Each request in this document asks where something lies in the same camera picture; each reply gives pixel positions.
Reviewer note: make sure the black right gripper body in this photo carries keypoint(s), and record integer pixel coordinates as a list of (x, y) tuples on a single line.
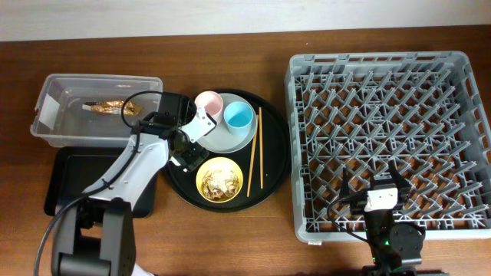
[(357, 204)]

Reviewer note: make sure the wooden chopstick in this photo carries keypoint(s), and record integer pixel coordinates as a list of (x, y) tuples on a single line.
[(252, 157), (261, 164)]

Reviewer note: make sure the pink cup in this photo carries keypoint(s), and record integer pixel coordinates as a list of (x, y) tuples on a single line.
[(212, 103)]

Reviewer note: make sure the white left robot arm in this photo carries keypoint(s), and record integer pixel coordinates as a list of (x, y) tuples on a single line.
[(94, 234)]

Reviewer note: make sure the grey round plate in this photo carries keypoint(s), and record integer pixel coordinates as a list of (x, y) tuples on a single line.
[(220, 140)]

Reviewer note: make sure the yellow bowl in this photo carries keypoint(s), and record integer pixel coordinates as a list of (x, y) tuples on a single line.
[(218, 163)]

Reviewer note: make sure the grey plastic dishwasher rack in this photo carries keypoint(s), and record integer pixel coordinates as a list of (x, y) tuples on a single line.
[(420, 111)]

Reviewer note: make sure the gold foil wrapper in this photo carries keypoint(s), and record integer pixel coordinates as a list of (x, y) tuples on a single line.
[(115, 107)]

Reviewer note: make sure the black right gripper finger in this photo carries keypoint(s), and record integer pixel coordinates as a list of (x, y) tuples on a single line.
[(402, 185), (344, 190)]

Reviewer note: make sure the food scraps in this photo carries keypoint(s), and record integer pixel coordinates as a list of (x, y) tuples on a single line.
[(220, 184)]

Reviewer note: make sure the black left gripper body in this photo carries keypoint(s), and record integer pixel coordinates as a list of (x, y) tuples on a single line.
[(189, 159)]

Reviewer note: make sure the right wooden chopstick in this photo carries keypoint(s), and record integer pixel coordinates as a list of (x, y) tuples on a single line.
[(261, 164)]

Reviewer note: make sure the light blue cup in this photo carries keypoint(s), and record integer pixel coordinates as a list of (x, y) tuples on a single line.
[(238, 117)]

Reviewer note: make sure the black rectangular tray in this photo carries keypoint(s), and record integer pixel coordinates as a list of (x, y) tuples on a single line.
[(74, 169)]

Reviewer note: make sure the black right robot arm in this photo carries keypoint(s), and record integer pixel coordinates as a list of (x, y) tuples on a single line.
[(395, 246)]

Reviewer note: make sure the black round tray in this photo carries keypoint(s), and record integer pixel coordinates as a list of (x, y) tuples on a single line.
[(277, 162)]

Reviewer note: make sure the left wooden chopstick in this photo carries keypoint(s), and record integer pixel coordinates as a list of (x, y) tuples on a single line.
[(252, 157)]

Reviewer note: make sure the clear plastic waste bin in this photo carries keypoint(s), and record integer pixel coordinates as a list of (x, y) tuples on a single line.
[(62, 121)]

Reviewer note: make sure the white tissue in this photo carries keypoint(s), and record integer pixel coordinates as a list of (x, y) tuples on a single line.
[(174, 161)]

